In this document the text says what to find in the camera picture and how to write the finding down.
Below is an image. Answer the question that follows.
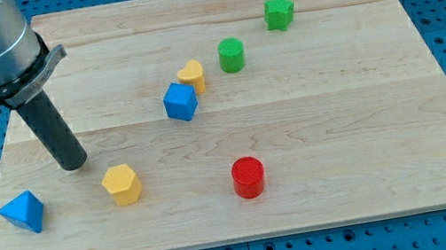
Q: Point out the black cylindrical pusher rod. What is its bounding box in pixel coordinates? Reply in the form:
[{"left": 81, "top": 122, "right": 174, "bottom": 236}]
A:
[{"left": 17, "top": 90, "right": 87, "bottom": 171}]

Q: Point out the black wrist clamp flange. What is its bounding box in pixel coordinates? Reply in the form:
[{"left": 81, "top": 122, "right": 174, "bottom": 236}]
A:
[{"left": 0, "top": 34, "right": 67, "bottom": 108}]

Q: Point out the yellow hexagon block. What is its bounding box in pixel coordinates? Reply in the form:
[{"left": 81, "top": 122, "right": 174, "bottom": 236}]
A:
[{"left": 101, "top": 164, "right": 143, "bottom": 207}]

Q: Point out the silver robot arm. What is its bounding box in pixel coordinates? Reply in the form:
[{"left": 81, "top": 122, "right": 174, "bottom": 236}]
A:
[{"left": 0, "top": 0, "right": 87, "bottom": 171}]

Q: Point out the blue triangle block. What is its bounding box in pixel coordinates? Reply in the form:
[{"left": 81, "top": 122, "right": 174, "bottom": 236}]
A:
[{"left": 0, "top": 190, "right": 44, "bottom": 233}]

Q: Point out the blue cube block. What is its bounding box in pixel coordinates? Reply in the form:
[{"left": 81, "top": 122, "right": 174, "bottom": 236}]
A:
[{"left": 162, "top": 82, "right": 198, "bottom": 121}]

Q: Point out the yellow heart block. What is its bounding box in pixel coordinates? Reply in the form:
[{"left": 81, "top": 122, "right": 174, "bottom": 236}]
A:
[{"left": 176, "top": 59, "right": 206, "bottom": 95}]

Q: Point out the wooden board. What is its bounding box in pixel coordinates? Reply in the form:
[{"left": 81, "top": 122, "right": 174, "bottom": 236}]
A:
[{"left": 0, "top": 0, "right": 446, "bottom": 250}]

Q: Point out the green cylinder block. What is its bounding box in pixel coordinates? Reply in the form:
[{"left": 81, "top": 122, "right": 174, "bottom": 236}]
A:
[{"left": 217, "top": 37, "right": 245, "bottom": 74}]

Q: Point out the red cylinder block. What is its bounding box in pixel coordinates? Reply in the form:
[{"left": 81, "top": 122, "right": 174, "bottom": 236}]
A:
[{"left": 231, "top": 156, "right": 265, "bottom": 199}]

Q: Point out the green star block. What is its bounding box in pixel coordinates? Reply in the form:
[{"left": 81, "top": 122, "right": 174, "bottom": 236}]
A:
[{"left": 263, "top": 0, "right": 294, "bottom": 32}]

